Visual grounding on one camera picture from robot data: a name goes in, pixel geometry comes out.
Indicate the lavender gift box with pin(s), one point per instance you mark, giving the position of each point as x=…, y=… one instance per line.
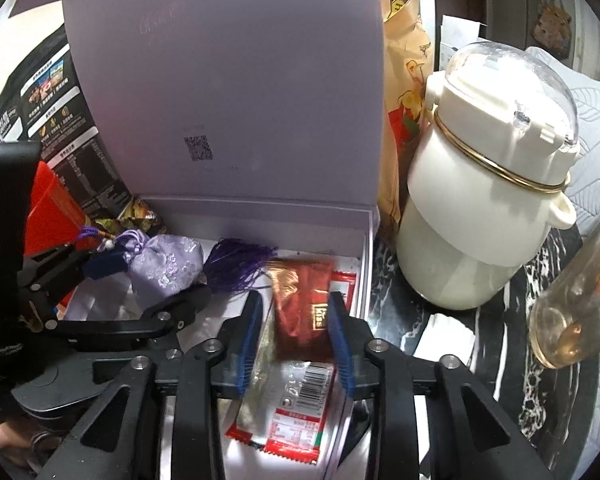
x=230, y=85

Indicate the white ceramic jar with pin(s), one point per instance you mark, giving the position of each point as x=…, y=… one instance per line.
x=470, y=200

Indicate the black snack bag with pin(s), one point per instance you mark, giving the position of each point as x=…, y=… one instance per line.
x=65, y=125

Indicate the red bottle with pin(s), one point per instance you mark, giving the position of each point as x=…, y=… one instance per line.
x=55, y=210

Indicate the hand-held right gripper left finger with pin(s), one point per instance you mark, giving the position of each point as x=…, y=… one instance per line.
x=245, y=347

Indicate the purple tasselled sachet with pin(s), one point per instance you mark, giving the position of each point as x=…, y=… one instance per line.
x=167, y=265

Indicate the dark red foil packet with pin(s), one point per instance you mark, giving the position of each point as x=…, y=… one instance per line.
x=300, y=305

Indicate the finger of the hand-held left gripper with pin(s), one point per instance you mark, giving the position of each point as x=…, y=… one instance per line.
x=155, y=324
x=105, y=266

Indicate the clear glass cup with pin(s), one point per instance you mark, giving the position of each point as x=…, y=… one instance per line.
x=575, y=310

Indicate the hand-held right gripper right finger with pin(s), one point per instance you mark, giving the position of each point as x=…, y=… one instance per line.
x=342, y=347

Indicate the yellow snack bag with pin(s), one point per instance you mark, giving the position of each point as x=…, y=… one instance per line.
x=402, y=90

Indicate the patterned tote bag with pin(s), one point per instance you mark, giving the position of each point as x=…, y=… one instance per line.
x=552, y=30

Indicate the white tissue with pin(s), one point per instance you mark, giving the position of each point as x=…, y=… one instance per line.
x=442, y=335

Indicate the white boxes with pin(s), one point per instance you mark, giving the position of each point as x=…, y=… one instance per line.
x=460, y=42

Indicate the red white snack packet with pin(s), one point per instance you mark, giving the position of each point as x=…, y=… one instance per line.
x=295, y=410

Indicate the brown leaf-wrapped packet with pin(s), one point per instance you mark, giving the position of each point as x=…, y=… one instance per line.
x=135, y=215

